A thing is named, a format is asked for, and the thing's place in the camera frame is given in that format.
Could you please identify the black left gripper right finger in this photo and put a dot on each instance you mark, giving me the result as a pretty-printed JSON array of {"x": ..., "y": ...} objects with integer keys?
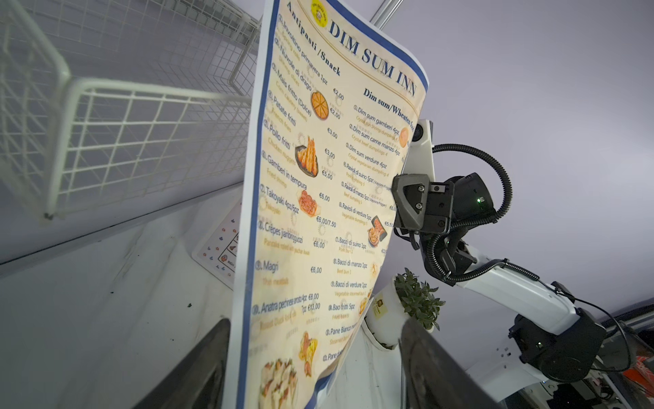
[{"x": 433, "y": 379}]

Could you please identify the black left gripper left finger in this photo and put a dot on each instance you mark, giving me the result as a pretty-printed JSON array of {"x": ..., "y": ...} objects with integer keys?
[{"x": 198, "y": 380}]

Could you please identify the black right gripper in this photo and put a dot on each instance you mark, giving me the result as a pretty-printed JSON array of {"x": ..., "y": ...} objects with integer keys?
[{"x": 420, "y": 206}]

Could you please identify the large dim sum menu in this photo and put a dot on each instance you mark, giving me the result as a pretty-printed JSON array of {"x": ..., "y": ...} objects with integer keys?
[{"x": 334, "y": 106}]

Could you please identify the large white board front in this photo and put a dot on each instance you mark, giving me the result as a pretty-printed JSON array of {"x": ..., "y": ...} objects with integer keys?
[{"x": 219, "y": 245}]

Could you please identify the dotted table price menu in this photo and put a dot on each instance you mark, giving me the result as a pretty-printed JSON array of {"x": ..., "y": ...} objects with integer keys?
[{"x": 225, "y": 248}]

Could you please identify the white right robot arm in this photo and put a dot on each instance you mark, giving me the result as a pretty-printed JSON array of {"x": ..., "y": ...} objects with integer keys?
[{"x": 553, "y": 339}]

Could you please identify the potted green plant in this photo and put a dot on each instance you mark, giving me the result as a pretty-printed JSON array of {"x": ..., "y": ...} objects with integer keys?
[{"x": 404, "y": 298}]

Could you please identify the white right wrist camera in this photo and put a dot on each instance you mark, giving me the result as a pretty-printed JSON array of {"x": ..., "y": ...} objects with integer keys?
[{"x": 420, "y": 157}]

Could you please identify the white wire wall basket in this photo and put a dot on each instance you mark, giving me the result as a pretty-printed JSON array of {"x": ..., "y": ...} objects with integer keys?
[{"x": 106, "y": 101}]

